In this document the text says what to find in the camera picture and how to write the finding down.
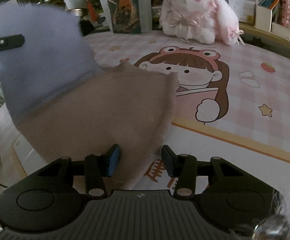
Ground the red white bottle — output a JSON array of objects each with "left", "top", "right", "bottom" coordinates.
[{"left": 86, "top": 0, "right": 98, "bottom": 23}]

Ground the Harry Potter book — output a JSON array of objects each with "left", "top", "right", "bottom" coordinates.
[{"left": 108, "top": 0, "right": 141, "bottom": 34}]

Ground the metal bowl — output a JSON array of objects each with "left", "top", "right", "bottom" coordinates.
[{"left": 67, "top": 8, "right": 88, "bottom": 17}]

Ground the white pink plush bunny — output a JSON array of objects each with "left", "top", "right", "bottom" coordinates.
[{"left": 159, "top": 0, "right": 244, "bottom": 46}]

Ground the white storage box on shelf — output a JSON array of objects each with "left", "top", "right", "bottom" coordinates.
[{"left": 254, "top": 5, "right": 272, "bottom": 32}]

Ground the pink checked cartoon table mat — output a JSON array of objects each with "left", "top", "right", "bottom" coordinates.
[{"left": 84, "top": 31, "right": 290, "bottom": 192}]

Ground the lavender and beige knit sweater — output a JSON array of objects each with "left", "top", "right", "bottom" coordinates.
[{"left": 0, "top": 3, "right": 178, "bottom": 190}]

